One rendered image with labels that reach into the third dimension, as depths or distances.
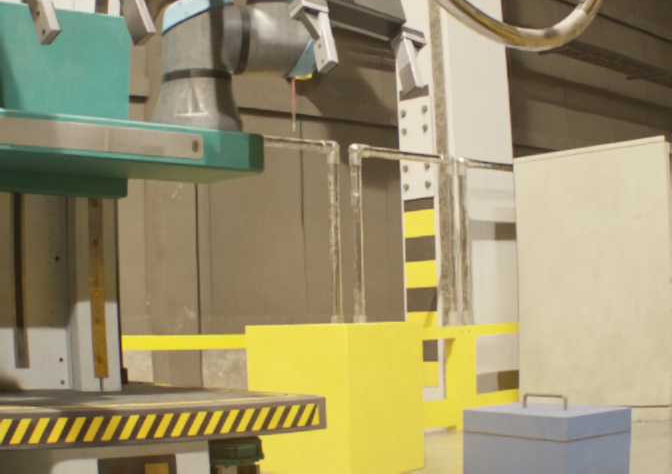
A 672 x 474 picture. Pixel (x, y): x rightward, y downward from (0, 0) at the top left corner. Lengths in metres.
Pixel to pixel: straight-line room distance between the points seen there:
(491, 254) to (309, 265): 5.38
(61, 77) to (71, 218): 0.23
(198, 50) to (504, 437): 1.31
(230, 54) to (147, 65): 7.14
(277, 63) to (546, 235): 2.49
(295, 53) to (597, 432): 1.16
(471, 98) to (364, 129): 5.89
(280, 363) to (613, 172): 1.55
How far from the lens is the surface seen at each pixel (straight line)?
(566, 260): 4.05
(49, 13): 1.09
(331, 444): 2.84
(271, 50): 1.73
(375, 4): 1.43
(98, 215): 1.75
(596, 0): 1.09
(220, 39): 1.71
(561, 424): 2.40
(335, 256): 3.62
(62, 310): 1.75
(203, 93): 1.68
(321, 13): 1.37
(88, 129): 1.52
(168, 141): 1.60
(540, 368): 4.13
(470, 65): 4.43
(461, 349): 4.02
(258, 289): 9.29
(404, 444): 2.96
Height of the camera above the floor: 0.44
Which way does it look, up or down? 6 degrees up
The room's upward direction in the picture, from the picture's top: 2 degrees counter-clockwise
